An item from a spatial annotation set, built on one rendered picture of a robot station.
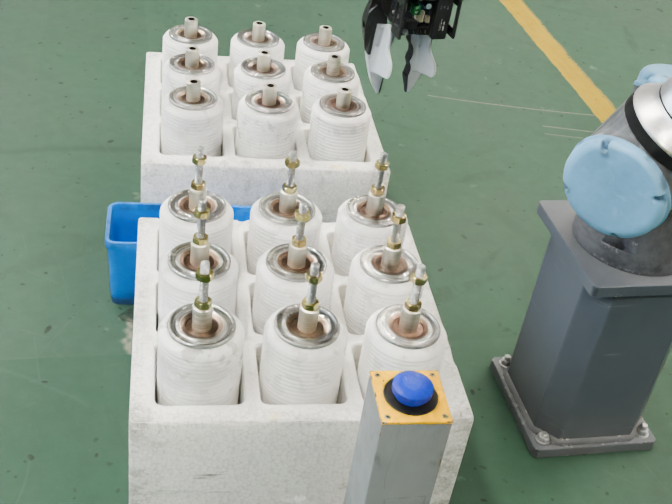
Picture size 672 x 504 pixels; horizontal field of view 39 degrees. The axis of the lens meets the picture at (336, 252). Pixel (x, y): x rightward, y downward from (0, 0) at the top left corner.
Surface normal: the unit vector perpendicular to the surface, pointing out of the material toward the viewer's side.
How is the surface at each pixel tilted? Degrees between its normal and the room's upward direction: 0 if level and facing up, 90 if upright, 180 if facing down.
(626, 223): 97
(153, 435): 90
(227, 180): 90
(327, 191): 90
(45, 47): 0
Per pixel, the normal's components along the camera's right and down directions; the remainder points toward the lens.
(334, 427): 0.14, 0.60
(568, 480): 0.12, -0.80
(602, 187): -0.63, 0.49
